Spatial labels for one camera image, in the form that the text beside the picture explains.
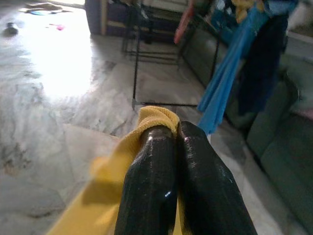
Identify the white stackable storage bin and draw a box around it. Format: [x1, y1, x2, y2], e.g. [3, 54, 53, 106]
[288, 0, 313, 37]

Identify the beige floor cloth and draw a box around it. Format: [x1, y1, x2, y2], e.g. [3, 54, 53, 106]
[19, 2, 64, 14]

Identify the light blue flat item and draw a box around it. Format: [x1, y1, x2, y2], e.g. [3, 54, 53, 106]
[29, 9, 51, 16]

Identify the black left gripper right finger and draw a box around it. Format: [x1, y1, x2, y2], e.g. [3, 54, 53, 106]
[175, 120, 259, 235]

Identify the navy garment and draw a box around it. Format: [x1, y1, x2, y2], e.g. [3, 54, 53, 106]
[238, 14, 291, 116]

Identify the dark green leather sofa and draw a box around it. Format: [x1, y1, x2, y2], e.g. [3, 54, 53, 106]
[224, 56, 313, 233]

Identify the pink plastic hanger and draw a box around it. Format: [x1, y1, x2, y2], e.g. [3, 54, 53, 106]
[174, 0, 196, 45]

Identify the pink foam mat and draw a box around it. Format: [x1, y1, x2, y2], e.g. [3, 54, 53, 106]
[291, 107, 313, 120]

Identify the dark slipper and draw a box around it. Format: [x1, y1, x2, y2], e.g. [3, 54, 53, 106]
[2, 22, 19, 35]

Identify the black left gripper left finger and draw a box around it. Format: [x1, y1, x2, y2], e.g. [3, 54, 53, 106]
[114, 124, 180, 235]

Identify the yellow T-shirt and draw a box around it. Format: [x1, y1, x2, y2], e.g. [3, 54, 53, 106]
[46, 105, 181, 235]

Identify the pale yellow towel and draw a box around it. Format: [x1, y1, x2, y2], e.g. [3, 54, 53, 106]
[231, 0, 266, 24]

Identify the black metal drying rack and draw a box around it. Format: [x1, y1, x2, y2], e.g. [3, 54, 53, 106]
[122, 0, 221, 110]

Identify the bright blue garment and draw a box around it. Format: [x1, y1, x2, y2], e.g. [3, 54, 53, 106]
[197, 4, 277, 135]

